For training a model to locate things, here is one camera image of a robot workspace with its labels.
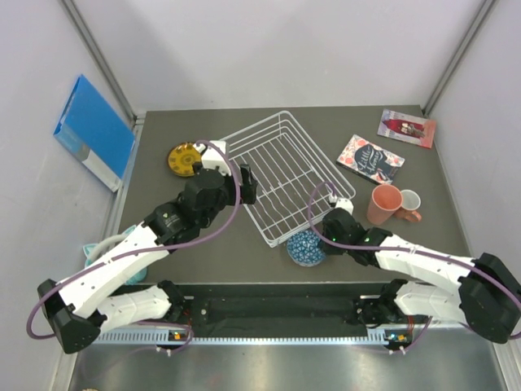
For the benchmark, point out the Little Women book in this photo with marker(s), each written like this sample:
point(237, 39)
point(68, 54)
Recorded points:
point(370, 161)

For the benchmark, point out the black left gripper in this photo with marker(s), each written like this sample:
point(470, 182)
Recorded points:
point(247, 190)

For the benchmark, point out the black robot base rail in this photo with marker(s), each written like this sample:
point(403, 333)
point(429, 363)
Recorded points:
point(214, 309)

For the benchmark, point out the white wire dish rack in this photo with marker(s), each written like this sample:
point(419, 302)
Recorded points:
point(295, 177)

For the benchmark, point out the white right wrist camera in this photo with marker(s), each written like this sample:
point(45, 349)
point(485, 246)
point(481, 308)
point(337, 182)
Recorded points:
point(337, 202)

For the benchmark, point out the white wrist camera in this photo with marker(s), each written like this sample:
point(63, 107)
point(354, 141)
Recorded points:
point(337, 202)
point(211, 159)

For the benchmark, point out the grey slotted cable duct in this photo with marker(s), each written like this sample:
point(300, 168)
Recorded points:
point(165, 336)

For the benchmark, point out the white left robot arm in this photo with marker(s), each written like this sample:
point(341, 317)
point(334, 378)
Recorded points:
point(86, 305)

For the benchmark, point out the red patterned white bowl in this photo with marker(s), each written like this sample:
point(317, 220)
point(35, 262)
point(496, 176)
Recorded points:
point(303, 249)

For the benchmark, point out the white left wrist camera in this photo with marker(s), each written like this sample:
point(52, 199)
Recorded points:
point(211, 159)

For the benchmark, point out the yellow plate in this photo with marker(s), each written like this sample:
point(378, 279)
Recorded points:
point(181, 159)

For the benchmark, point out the teal object behind arm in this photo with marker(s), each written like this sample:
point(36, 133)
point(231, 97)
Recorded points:
point(93, 252)

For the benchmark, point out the pink plastic cup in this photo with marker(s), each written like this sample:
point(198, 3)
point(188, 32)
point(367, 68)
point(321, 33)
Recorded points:
point(385, 200)

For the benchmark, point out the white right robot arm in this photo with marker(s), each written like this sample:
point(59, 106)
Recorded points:
point(478, 292)

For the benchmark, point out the blue folder box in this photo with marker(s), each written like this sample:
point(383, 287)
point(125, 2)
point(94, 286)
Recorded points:
point(94, 134)

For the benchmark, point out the red purple book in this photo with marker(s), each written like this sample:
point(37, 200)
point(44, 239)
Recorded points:
point(402, 127)

